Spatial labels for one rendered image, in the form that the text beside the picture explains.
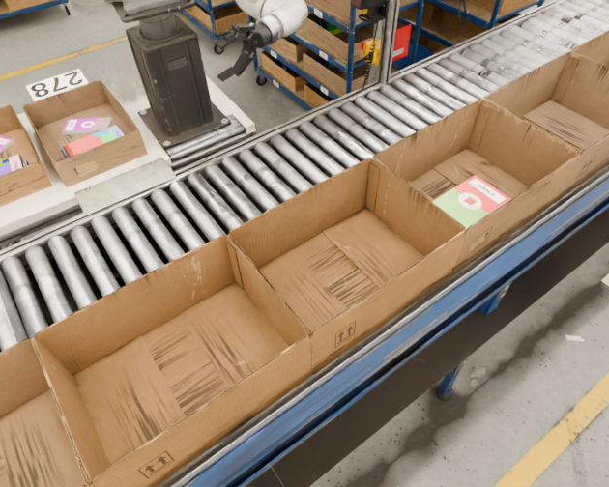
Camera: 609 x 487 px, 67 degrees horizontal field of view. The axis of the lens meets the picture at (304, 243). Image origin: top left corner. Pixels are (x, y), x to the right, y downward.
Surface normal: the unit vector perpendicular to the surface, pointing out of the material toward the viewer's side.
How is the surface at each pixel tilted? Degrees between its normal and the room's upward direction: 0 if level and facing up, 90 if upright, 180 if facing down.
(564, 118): 1
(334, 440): 0
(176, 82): 90
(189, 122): 90
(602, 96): 89
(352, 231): 1
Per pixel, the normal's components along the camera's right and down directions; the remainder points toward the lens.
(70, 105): 0.57, 0.61
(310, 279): -0.05, -0.62
